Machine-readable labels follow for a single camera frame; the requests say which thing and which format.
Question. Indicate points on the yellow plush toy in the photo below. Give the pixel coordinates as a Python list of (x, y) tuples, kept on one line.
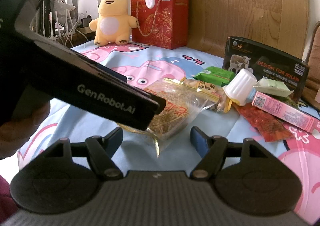
[(114, 24)]

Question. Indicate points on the black sheep print box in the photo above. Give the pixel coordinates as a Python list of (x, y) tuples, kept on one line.
[(264, 61)]

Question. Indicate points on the red spicy snack packet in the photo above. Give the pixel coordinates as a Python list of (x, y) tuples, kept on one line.
[(270, 128)]

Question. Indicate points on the clear bag of brown grains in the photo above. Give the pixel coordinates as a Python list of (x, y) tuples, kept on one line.
[(182, 105)]

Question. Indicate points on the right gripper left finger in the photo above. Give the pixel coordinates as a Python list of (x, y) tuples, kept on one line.
[(79, 161)]

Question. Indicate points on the pink rectangular snack box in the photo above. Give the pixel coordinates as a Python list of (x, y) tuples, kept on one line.
[(285, 112)]

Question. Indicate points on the pale green snack packet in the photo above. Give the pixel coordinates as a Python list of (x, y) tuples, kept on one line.
[(272, 87)]

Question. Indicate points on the white jelly cup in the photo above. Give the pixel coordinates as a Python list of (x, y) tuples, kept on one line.
[(240, 87)]

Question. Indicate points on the wooden headboard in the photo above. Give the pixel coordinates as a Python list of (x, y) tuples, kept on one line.
[(282, 24)]

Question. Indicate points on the red gift bag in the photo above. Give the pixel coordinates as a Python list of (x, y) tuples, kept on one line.
[(164, 26)]

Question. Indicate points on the person's left hand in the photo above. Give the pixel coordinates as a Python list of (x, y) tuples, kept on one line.
[(15, 134)]

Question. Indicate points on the yellow peanut snack bag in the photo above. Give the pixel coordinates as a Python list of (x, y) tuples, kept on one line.
[(212, 93)]

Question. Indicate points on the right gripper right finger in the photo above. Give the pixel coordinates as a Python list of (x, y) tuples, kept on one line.
[(216, 149)]

